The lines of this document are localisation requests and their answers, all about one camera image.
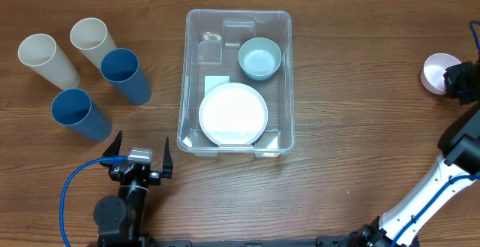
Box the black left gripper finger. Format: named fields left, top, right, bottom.
left=162, top=137, right=173, bottom=179
left=102, top=131, right=122, bottom=157

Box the pink small bowl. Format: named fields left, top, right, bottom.
left=419, top=53, right=461, bottom=95

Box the dark blue cup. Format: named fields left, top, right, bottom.
left=51, top=89, right=113, bottom=142
left=100, top=48, right=152, bottom=105

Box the white plate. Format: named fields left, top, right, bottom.
left=199, top=83, right=269, bottom=146

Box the grey small bowl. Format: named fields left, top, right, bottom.
left=238, top=38, right=282, bottom=73

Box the light blue small bowl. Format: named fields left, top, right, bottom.
left=243, top=69, right=277, bottom=81

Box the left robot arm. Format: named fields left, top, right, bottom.
left=93, top=132, right=173, bottom=247

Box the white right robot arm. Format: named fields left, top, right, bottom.
left=338, top=53, right=479, bottom=246

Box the dark blue cup front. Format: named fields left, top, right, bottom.
left=51, top=89, right=113, bottom=142

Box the clear plastic storage bin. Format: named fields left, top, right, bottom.
left=177, top=9, right=296, bottom=158

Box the cream tall cup rear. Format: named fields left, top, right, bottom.
left=70, top=17, right=117, bottom=69

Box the cream tall cup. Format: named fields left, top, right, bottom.
left=17, top=33, right=81, bottom=90
left=70, top=17, right=117, bottom=69

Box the cream tall cup left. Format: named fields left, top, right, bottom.
left=17, top=33, right=81, bottom=90

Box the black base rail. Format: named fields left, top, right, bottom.
left=152, top=236, right=343, bottom=247

